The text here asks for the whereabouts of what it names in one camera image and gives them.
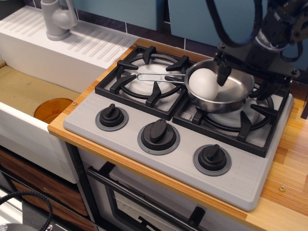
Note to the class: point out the white egg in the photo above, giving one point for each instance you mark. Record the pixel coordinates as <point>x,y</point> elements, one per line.
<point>203,84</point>

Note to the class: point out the black left burner grate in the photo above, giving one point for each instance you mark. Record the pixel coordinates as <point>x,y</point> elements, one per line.
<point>148,80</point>

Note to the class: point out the black right burner grate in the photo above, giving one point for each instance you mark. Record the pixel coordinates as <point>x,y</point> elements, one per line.
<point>252,128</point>

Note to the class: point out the small steel pan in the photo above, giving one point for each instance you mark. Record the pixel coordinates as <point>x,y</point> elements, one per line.
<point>231,96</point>

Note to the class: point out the white toy sink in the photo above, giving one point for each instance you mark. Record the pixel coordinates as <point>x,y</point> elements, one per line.
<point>47,70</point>

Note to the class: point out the oven door with black handle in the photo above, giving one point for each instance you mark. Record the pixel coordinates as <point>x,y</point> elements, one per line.
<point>102,176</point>

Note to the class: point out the black left stove knob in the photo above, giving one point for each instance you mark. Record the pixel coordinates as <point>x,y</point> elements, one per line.
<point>111,118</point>

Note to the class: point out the black middle stove knob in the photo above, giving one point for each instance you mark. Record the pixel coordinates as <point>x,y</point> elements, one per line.
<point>158,138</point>

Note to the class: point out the grey toy faucet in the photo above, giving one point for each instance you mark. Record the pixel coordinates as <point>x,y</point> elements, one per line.
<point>58,22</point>

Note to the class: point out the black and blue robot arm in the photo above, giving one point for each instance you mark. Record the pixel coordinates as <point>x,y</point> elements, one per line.
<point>278,12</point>

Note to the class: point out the grey toy stove top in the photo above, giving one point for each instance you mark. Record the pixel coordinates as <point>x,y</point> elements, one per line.
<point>240,186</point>

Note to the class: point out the wooden drawer front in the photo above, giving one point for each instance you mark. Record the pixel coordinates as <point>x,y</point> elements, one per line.
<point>65,198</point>

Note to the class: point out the black stove knob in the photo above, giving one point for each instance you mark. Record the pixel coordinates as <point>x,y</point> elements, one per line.
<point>111,118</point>
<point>212,160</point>
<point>158,138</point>

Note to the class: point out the black right stove knob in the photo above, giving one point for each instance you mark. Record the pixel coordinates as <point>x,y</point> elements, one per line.
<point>212,160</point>

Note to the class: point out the black burner grate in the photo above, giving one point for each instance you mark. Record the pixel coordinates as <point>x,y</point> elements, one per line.
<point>148,80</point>
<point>252,128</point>

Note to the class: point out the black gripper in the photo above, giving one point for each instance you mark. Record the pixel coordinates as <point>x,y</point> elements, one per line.
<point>260,55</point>

